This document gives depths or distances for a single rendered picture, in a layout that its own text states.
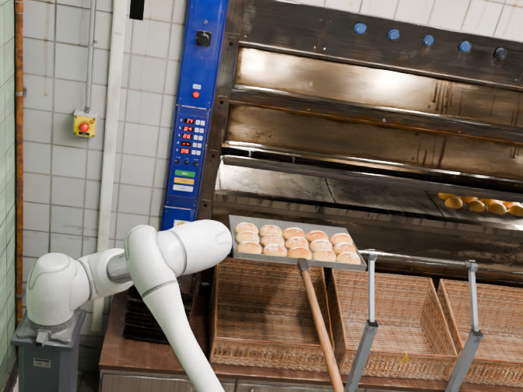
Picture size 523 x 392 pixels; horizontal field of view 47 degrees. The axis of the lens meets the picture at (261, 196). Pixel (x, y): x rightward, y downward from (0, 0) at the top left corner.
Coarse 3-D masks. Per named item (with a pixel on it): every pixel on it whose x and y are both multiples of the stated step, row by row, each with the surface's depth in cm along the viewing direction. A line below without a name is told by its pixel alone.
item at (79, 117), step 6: (78, 114) 253; (84, 114) 253; (90, 114) 255; (96, 114) 256; (78, 120) 253; (84, 120) 254; (96, 120) 254; (72, 126) 255; (78, 126) 255; (90, 126) 255; (96, 126) 256; (72, 132) 256; (78, 132) 256; (84, 132) 256; (90, 132) 256; (96, 132) 257
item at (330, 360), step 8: (304, 272) 230; (304, 280) 226; (312, 288) 221; (312, 296) 216; (312, 304) 212; (312, 312) 209; (320, 312) 208; (320, 320) 203; (320, 328) 200; (320, 336) 197; (328, 344) 193; (328, 352) 189; (328, 360) 186; (328, 368) 184; (336, 368) 183; (336, 376) 179; (336, 384) 176
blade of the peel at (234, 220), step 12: (240, 216) 269; (300, 228) 269; (312, 228) 271; (324, 228) 273; (336, 228) 275; (240, 252) 236; (312, 252) 251; (312, 264) 241; (324, 264) 242; (336, 264) 243; (348, 264) 243; (360, 264) 244
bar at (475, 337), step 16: (368, 256) 262; (384, 256) 263; (400, 256) 264; (416, 256) 265; (368, 272) 262; (368, 288) 260; (368, 304) 258; (368, 320) 254; (368, 336) 254; (480, 336) 259; (368, 352) 258; (464, 352) 265; (352, 368) 265; (464, 368) 267; (352, 384) 266; (448, 384) 275
